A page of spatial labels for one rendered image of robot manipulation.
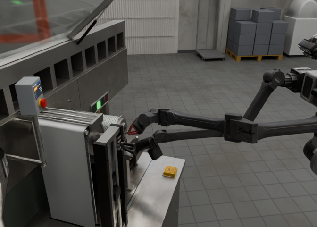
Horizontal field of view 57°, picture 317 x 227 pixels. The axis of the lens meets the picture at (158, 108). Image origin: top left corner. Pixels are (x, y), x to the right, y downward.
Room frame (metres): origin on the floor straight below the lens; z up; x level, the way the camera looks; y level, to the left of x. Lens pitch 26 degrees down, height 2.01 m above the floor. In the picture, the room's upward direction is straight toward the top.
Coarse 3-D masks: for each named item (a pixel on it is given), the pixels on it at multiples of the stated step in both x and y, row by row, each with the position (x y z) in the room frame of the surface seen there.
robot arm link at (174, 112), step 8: (160, 112) 1.26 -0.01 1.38; (168, 112) 1.22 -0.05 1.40; (176, 112) 1.22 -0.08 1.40; (160, 120) 1.25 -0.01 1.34; (168, 120) 1.21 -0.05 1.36; (176, 120) 1.18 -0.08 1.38; (184, 120) 1.15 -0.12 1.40; (192, 120) 1.12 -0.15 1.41; (200, 120) 1.10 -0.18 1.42; (208, 120) 1.07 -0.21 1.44; (216, 120) 1.05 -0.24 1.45; (224, 120) 1.03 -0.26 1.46; (208, 128) 1.06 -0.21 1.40; (216, 128) 1.04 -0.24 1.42; (224, 128) 1.01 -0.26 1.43; (224, 136) 1.01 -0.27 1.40
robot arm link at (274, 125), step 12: (240, 120) 0.99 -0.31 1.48; (288, 120) 1.02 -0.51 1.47; (300, 120) 1.01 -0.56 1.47; (312, 120) 1.00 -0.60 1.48; (240, 132) 0.97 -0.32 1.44; (252, 132) 0.92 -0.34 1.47; (264, 132) 0.93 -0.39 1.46; (276, 132) 0.94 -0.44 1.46; (288, 132) 0.96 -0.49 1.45; (300, 132) 0.97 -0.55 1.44; (312, 132) 0.99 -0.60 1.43
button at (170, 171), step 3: (165, 168) 1.42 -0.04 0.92; (168, 168) 1.42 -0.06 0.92; (171, 168) 1.42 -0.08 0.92; (174, 168) 1.42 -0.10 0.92; (165, 171) 1.39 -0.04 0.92; (168, 171) 1.39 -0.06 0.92; (171, 171) 1.39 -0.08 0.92; (174, 171) 1.39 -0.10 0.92; (165, 174) 1.38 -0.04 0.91; (168, 174) 1.38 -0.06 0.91; (171, 174) 1.37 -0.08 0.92; (174, 174) 1.37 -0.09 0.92
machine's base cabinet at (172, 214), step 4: (176, 192) 1.45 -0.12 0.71; (176, 196) 1.45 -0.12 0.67; (176, 200) 1.46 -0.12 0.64; (172, 204) 1.34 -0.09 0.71; (176, 204) 1.46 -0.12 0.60; (172, 208) 1.35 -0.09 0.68; (176, 208) 1.47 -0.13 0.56; (168, 212) 1.25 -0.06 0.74; (172, 212) 1.35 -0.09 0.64; (176, 212) 1.48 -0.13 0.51; (168, 216) 1.26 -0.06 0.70; (172, 216) 1.35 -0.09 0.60; (176, 216) 1.48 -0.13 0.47; (168, 220) 1.26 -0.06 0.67; (172, 220) 1.36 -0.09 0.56; (176, 220) 1.49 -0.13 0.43; (164, 224) 1.17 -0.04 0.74; (168, 224) 1.26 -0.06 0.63; (172, 224) 1.36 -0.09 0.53; (176, 224) 1.49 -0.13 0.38
